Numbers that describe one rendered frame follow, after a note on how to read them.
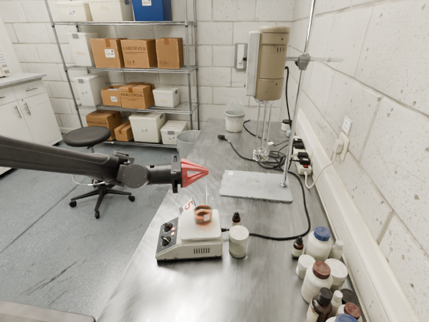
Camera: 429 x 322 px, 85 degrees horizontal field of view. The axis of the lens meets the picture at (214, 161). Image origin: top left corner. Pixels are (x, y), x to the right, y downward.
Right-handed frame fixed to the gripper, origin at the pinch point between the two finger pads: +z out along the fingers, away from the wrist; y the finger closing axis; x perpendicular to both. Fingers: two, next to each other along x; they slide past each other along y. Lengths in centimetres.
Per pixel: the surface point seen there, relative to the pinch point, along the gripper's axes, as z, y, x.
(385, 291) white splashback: 36.7, -29.8, 15.5
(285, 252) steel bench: 23.7, -9.0, 25.9
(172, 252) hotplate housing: -10.7, -7.9, 21.7
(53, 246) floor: -103, 76, 101
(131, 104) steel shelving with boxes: -64, 220, 39
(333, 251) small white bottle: 35.1, -14.3, 20.8
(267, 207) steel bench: 24.9, 12.4, 25.7
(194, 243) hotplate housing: -4.3, -7.8, 19.0
